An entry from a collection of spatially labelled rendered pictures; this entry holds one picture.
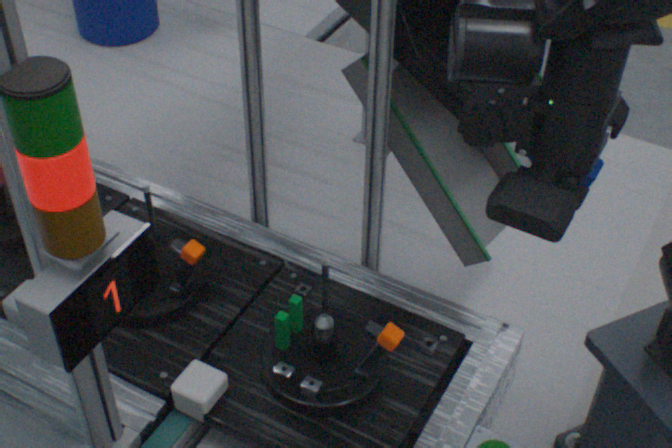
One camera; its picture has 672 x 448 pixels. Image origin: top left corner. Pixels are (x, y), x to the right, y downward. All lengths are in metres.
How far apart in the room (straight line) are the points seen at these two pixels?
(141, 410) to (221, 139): 0.61
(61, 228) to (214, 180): 0.72
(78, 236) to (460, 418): 0.47
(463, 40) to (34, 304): 0.38
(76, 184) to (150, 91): 0.95
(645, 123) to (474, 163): 2.07
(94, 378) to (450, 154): 0.51
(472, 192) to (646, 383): 0.34
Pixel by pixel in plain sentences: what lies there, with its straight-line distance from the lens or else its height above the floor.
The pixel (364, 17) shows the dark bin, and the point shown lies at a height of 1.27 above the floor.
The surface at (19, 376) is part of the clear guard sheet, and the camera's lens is 0.82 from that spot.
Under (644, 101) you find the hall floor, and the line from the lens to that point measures 3.29.
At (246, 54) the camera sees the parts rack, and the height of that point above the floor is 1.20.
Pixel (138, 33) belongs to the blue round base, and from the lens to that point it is 1.76.
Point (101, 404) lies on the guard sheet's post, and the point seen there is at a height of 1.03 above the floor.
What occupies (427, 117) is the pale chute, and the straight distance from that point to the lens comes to 1.11.
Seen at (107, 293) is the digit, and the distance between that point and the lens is 0.76.
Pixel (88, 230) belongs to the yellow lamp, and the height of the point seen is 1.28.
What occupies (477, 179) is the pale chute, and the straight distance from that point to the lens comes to 1.14.
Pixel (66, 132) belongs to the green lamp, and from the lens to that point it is 0.66.
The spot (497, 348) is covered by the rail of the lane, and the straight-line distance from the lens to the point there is 1.05.
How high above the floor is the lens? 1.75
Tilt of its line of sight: 42 degrees down
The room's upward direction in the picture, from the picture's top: 1 degrees clockwise
